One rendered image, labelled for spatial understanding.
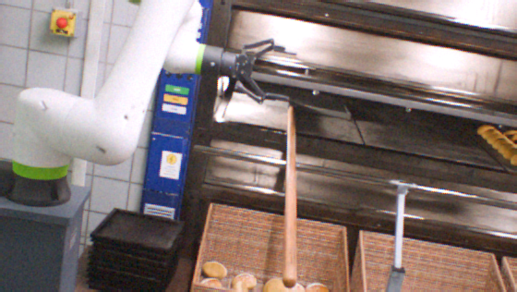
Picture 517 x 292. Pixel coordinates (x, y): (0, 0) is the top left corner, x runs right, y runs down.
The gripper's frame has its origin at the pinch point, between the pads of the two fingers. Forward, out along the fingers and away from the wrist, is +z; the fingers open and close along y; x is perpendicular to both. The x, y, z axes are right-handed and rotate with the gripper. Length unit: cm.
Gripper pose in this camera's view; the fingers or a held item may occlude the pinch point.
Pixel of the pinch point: (289, 75)
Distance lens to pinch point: 206.3
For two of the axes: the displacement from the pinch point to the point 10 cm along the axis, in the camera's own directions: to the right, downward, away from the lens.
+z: 9.8, 1.8, 0.0
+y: -1.7, 9.5, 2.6
